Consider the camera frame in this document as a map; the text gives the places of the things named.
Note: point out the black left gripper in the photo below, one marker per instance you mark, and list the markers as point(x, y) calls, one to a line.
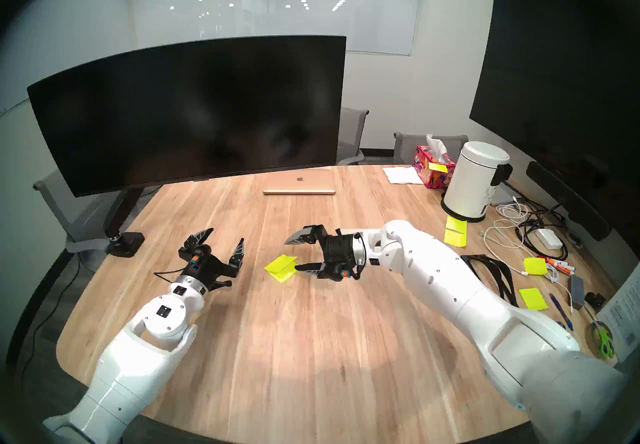
point(207, 268)

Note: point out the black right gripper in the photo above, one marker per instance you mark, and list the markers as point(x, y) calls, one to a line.
point(339, 254)

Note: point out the yellow sticky note pad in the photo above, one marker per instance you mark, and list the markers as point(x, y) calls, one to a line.
point(279, 275)
point(533, 299)

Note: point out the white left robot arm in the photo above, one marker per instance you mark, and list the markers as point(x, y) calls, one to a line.
point(150, 348)

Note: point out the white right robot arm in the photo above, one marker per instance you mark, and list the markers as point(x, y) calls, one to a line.
point(450, 283)

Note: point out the black curved monitor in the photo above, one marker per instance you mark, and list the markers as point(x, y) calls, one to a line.
point(190, 108)

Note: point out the curled yellow sticky note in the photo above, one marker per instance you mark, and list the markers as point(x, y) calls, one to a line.
point(535, 266)

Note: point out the gold closed laptop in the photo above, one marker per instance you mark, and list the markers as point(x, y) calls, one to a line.
point(300, 182)

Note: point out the white paper napkin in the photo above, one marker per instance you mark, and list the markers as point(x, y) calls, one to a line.
point(402, 175)

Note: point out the grey mesh office chair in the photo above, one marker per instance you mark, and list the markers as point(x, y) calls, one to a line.
point(410, 148)
point(352, 133)
point(60, 208)

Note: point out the colourful tissue box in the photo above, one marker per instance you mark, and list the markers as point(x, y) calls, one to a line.
point(432, 175)

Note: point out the black laptop stand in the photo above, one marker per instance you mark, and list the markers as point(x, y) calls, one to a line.
point(472, 259)

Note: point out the white pedal trash can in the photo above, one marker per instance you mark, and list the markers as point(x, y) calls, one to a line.
point(472, 178)

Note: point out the white rectangular box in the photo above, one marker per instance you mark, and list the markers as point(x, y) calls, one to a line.
point(502, 194)

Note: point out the white power adapter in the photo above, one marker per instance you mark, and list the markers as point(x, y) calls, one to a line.
point(549, 239)

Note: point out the white orange marker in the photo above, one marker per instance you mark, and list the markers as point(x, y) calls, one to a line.
point(560, 264)

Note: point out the blue pen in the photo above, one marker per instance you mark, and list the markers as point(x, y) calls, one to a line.
point(561, 311)

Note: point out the black video sound bar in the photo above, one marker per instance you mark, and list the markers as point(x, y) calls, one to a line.
point(565, 198)

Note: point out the grey whiteboard eraser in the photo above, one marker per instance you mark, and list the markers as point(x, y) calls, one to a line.
point(576, 292)

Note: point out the small black clip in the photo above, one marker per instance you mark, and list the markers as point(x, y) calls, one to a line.
point(595, 299)

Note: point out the clear tape roll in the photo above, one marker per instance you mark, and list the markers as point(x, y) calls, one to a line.
point(592, 338)

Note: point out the green scissors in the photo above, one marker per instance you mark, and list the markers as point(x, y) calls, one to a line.
point(606, 343)

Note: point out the white printed paper sheet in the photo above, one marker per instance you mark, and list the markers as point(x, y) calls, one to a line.
point(625, 318)

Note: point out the glass wall whiteboard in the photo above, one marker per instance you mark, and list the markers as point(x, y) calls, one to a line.
point(350, 8)

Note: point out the black wall television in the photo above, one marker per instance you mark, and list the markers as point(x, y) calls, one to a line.
point(560, 73)

